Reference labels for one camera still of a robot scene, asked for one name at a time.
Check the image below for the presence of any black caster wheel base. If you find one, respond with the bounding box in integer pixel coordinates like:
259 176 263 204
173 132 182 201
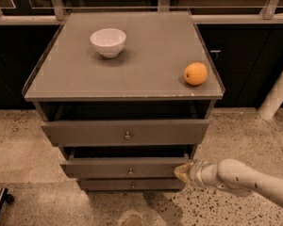
0 187 15 226

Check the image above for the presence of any orange fruit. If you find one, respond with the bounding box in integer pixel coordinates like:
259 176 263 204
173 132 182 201
184 62 208 86

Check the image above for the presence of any grey top drawer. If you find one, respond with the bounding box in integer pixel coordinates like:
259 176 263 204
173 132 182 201
42 120 208 147

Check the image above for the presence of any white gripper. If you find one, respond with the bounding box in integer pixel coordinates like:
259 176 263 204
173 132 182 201
174 161 221 187

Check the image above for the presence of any white pole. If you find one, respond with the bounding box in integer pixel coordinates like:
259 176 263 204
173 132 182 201
258 71 283 121

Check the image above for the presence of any grey drawer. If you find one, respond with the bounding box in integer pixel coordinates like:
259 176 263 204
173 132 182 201
60 146 191 179
42 120 208 147
78 178 185 191

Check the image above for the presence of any white ceramic bowl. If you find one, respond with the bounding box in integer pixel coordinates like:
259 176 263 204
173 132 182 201
91 28 126 58

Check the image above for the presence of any metal window frame rail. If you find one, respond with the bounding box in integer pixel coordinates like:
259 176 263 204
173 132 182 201
0 0 283 25

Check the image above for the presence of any grey drawer cabinet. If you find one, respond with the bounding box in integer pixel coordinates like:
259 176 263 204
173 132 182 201
22 10 226 193

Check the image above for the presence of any grey bottom drawer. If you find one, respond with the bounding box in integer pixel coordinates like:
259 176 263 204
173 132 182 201
78 178 185 191

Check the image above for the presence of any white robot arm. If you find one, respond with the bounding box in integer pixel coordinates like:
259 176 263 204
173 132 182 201
174 159 283 208

